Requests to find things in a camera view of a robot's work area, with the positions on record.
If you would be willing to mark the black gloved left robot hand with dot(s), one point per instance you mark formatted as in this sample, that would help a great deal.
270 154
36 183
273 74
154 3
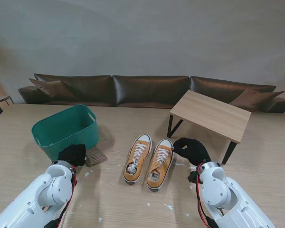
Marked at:
73 154

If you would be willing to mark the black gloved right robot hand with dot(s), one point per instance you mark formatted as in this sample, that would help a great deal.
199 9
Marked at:
194 152

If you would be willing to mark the yellow canvas sneaker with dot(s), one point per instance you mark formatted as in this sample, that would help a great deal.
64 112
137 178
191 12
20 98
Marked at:
164 166
133 175

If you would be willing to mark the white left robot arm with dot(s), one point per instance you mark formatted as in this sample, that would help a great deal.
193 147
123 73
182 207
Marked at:
38 194

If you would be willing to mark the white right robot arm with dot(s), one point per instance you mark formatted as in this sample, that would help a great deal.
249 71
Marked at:
221 192

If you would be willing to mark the green plastic basket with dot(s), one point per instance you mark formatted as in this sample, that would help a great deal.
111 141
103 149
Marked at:
61 126

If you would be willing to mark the small wooden stand black legs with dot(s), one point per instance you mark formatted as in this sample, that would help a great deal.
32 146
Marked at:
209 114

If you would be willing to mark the brown sofa cushion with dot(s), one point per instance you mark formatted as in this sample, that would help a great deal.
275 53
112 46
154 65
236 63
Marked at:
256 99
52 89

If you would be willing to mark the brown leather sofa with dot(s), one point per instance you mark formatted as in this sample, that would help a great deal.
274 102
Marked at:
145 90

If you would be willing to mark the small wooden side table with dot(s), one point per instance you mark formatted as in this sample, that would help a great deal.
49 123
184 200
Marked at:
3 97

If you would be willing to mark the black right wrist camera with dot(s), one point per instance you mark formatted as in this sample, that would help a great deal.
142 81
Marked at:
192 177

